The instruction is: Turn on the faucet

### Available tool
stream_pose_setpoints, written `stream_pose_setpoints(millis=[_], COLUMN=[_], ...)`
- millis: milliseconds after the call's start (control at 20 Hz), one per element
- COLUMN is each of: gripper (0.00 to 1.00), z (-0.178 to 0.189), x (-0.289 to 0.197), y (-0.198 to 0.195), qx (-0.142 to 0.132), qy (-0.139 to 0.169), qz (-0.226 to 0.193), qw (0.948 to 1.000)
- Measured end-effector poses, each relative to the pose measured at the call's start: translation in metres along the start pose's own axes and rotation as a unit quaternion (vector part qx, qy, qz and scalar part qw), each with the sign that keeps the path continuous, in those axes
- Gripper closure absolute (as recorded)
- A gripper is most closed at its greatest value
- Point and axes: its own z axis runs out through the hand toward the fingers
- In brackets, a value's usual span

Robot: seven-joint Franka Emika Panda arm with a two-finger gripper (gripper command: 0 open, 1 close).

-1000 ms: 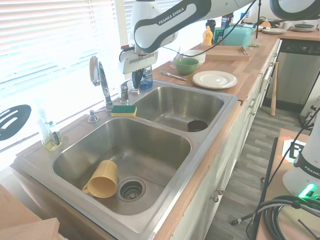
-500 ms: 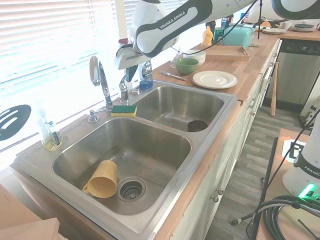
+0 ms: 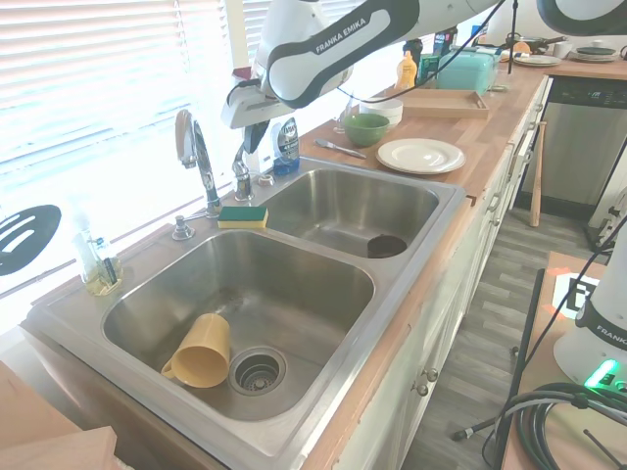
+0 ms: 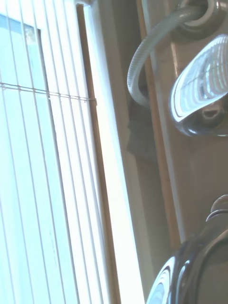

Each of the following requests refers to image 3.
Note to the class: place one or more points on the stack of white plates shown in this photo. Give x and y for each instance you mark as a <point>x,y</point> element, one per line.
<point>595,54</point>

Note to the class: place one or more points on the stainless steel dishwasher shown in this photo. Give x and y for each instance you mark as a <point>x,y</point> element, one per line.
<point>573,147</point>

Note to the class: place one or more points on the teal bread box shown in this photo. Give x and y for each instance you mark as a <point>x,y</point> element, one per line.
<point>470,73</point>

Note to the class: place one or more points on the large white dinner plate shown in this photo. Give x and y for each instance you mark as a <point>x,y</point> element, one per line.
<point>421,156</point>

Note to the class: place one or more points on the black stand pole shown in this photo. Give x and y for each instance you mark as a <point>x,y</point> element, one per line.
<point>528,323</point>

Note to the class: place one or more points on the yellow plastic mug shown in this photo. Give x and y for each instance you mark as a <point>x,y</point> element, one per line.
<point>203,355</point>

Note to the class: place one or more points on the yellow plastic holder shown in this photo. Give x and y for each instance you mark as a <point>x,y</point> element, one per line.
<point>104,291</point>

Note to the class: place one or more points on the wooden tray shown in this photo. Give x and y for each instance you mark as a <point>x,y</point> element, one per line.
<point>441,105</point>

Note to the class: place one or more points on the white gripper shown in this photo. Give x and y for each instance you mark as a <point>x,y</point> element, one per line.
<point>250,105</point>

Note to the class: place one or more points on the dark frying pan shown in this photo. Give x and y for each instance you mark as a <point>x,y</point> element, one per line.
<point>531,45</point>

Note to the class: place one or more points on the black drain stopper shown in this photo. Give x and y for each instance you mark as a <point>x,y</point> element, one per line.
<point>384,247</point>

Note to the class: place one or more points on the silver utensil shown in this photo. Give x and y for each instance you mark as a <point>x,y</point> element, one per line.
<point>338,148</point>

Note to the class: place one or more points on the green box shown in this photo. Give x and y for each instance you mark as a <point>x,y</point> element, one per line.
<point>428,66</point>

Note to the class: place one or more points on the brown cardboard box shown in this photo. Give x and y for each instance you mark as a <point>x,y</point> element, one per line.
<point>39,431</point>

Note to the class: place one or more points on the flat white plate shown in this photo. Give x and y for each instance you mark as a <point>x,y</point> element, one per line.
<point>539,61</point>

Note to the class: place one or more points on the stainless steel double sink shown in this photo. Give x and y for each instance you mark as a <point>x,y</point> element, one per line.
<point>389,303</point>

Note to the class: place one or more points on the green bowl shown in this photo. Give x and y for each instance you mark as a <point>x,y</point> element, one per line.
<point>365,132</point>

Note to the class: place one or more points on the white mug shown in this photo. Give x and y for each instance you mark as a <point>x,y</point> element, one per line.
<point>563,49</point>

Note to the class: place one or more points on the metal drain strainer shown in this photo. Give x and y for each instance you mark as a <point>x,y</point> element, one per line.
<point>258,370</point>

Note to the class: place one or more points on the black slotted spatula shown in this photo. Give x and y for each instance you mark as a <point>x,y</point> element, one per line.
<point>46,222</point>

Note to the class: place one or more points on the white kitchen cabinets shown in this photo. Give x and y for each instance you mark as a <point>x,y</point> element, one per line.
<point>441,343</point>

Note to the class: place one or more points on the yellow mustard bottle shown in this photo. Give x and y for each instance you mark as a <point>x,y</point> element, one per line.
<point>409,71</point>

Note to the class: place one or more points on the black white fiducial marker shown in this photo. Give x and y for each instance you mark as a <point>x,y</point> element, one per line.
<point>568,294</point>

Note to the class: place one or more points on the blue dish soap bottle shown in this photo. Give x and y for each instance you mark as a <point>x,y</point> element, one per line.
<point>285,144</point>

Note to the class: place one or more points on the yellow green sponge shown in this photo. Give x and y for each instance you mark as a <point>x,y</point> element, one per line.
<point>242,215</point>

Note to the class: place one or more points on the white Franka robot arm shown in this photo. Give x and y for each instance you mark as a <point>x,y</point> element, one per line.
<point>313,59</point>

